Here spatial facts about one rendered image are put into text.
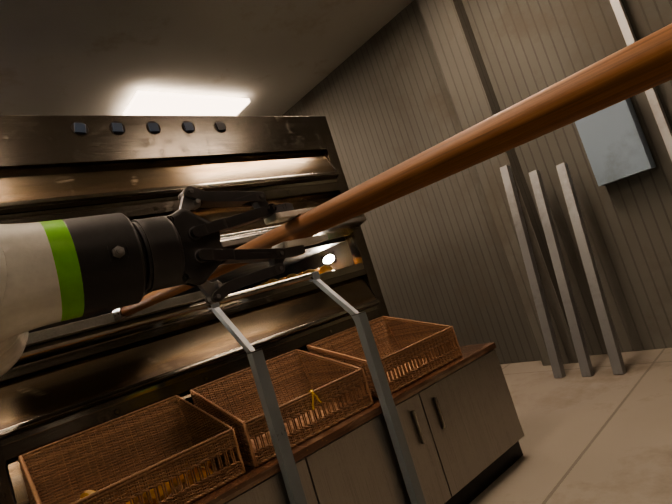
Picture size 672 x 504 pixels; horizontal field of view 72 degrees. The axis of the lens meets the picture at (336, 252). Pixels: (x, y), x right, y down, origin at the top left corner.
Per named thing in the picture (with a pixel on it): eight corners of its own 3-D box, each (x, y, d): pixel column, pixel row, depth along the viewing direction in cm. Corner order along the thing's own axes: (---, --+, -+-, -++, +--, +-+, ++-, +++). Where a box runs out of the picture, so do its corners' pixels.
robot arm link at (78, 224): (92, 309, 39) (66, 204, 39) (71, 322, 48) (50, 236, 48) (164, 293, 42) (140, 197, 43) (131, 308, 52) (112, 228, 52)
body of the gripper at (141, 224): (115, 226, 50) (196, 215, 56) (134, 302, 49) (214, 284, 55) (133, 206, 44) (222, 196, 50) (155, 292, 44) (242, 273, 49)
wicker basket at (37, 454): (35, 539, 153) (15, 456, 155) (195, 459, 189) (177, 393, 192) (54, 581, 116) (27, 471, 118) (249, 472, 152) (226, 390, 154)
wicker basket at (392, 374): (319, 399, 229) (303, 345, 232) (397, 361, 264) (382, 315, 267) (384, 399, 192) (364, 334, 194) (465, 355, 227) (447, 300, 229)
